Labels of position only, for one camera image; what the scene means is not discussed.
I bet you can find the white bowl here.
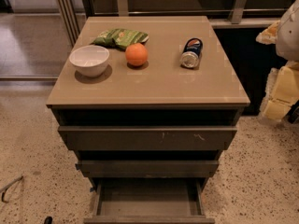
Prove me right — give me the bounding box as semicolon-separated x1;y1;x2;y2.
69;45;109;77

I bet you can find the blue pepsi can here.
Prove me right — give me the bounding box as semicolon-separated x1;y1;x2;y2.
180;38;203;68

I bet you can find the grey drawer cabinet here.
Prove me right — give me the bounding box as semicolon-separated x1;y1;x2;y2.
46;15;251;224

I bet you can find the green chip bag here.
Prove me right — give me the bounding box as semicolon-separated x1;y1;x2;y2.
93;28;149;50

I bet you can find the grey top drawer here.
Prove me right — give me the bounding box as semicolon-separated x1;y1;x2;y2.
58;126;237;151

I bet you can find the open grey bottom drawer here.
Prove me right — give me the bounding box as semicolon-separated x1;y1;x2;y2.
83;178;215;224

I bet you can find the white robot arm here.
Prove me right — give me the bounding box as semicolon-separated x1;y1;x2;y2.
256;0;299;121

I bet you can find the black object on floor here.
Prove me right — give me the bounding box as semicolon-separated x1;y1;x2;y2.
44;217;52;224

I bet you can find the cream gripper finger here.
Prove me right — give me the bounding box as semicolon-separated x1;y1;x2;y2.
256;21;280;45
261;61;299;120

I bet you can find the grey middle drawer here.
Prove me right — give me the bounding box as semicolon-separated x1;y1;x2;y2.
76;161;219;178

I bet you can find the orange fruit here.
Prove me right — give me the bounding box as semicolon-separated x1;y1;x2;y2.
125;43;148;66

